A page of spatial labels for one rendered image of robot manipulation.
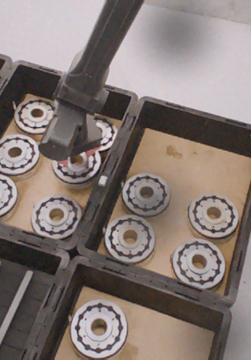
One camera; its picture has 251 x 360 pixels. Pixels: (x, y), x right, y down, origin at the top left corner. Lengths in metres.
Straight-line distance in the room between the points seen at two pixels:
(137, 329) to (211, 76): 0.77
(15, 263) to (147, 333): 0.29
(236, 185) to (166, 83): 0.44
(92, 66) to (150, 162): 0.45
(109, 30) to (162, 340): 0.59
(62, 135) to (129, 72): 0.66
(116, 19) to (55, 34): 0.93
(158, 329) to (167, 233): 0.19
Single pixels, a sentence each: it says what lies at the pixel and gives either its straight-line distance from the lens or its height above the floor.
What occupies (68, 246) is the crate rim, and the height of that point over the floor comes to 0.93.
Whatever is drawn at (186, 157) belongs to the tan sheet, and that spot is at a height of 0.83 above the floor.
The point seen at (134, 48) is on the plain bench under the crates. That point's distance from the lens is 1.70.
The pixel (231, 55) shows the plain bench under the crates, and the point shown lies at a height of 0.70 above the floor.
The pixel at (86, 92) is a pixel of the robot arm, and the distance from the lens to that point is 0.98.
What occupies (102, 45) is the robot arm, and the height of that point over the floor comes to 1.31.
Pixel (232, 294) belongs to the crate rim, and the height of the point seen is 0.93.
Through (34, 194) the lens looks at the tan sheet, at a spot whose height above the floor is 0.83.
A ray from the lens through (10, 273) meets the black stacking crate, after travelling 1.21.
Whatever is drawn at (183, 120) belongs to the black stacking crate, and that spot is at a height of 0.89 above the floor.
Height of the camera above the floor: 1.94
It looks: 55 degrees down
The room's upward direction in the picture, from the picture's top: 3 degrees clockwise
